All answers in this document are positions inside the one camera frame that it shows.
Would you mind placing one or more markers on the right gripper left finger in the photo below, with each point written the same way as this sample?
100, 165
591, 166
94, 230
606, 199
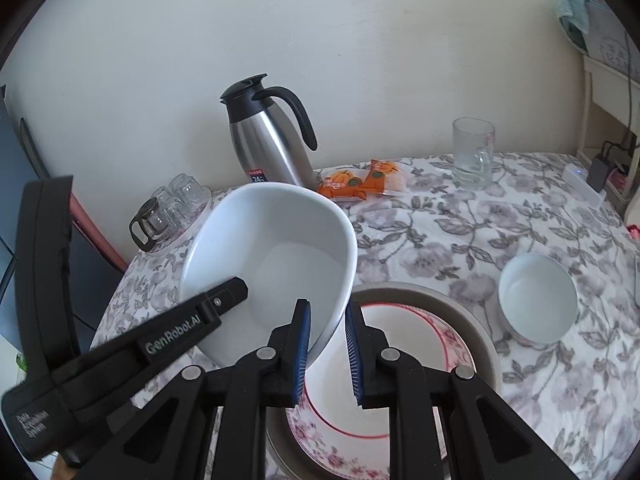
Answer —
211, 425

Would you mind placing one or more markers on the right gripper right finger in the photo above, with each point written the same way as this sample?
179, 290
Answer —
442, 424

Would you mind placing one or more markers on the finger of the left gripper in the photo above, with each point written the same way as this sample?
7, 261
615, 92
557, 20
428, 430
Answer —
186, 324

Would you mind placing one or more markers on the large stainless steel basin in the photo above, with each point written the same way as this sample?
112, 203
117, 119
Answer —
284, 450

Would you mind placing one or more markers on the white square bowl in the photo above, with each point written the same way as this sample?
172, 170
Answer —
286, 243

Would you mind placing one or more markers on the pale blue round bowl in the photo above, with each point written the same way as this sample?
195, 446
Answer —
538, 301

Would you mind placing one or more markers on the pink floral plate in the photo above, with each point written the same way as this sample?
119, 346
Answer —
348, 458

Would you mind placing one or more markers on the strawberry pattern bowl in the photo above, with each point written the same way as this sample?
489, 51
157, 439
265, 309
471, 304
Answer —
329, 385

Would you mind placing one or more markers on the upturned small glass cup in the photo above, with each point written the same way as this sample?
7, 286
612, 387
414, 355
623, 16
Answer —
187, 188

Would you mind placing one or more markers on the floral fleece tablecloth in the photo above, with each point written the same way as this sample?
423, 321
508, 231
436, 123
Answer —
581, 394

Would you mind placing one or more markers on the stainless steel thermos jug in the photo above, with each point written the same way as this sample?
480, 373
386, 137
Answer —
271, 133

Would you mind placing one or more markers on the orange snack packet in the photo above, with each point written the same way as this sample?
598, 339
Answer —
385, 178
343, 186

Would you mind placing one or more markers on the white power strip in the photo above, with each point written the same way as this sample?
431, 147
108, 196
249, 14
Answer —
576, 177

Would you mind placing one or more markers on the black power adapter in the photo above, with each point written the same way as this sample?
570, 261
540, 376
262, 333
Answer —
599, 170

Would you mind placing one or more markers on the clear glass mug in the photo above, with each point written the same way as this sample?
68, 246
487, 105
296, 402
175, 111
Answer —
473, 152

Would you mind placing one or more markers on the white shelf unit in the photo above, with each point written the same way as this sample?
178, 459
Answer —
610, 126

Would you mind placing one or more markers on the glass teapot black handle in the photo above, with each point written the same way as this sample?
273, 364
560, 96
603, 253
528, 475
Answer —
150, 225

